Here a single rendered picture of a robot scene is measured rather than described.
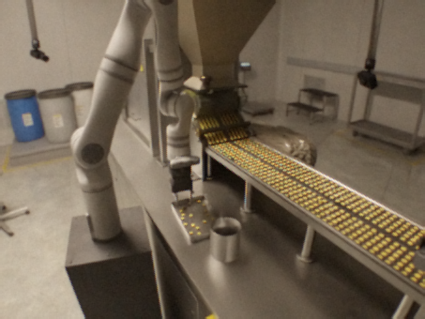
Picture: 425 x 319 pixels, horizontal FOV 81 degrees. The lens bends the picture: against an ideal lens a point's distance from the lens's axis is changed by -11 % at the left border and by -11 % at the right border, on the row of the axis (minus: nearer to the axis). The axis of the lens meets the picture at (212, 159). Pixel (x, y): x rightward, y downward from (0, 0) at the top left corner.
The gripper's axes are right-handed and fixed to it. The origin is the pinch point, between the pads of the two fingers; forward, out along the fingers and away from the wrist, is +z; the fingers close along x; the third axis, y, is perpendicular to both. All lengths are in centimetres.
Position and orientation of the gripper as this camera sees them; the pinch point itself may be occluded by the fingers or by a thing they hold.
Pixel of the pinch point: (184, 207)
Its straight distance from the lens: 96.5
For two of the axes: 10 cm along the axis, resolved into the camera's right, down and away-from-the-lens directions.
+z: 0.0, 9.1, 4.2
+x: -9.2, 1.7, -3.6
